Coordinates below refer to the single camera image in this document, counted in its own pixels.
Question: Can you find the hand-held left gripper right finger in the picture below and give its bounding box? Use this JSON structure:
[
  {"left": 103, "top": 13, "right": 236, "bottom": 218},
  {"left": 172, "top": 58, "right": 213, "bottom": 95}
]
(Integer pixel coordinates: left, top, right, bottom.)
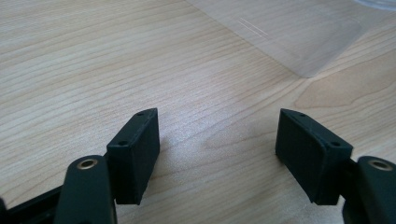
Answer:
[{"left": 275, "top": 107, "right": 396, "bottom": 224}]

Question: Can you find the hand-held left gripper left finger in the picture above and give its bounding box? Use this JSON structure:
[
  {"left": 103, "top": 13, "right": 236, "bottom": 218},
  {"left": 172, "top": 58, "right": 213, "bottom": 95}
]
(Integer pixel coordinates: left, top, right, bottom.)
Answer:
[{"left": 53, "top": 107, "right": 161, "bottom": 224}]

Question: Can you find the clear plastic sheet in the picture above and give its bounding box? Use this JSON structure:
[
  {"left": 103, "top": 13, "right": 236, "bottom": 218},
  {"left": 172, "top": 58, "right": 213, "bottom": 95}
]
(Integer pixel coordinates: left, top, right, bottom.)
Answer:
[{"left": 186, "top": 0, "right": 396, "bottom": 78}]

